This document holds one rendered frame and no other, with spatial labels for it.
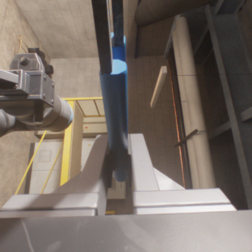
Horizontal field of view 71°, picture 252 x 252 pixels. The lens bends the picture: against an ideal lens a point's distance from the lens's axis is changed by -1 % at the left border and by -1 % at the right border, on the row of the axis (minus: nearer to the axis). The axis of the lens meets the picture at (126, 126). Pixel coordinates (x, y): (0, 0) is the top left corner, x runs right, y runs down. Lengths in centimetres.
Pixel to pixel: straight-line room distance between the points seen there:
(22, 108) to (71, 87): 477
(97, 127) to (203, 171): 235
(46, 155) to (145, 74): 324
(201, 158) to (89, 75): 357
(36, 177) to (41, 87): 395
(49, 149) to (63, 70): 236
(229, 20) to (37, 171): 489
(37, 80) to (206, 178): 299
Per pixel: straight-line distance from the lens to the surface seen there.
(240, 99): 349
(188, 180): 379
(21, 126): 51
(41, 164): 420
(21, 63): 41
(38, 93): 30
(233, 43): 410
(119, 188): 378
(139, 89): 487
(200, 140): 320
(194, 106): 338
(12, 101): 32
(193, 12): 457
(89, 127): 413
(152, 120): 455
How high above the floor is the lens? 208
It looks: level
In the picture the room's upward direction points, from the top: 88 degrees clockwise
